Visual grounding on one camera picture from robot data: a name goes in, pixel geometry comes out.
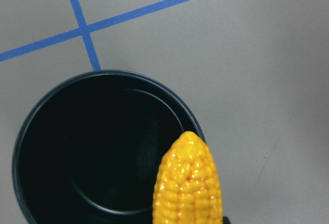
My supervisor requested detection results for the dark blue saucepan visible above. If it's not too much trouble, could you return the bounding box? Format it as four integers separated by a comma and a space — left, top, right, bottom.
12, 70, 203, 223

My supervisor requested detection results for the yellow corn cob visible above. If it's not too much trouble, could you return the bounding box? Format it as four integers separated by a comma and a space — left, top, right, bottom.
152, 131, 224, 223

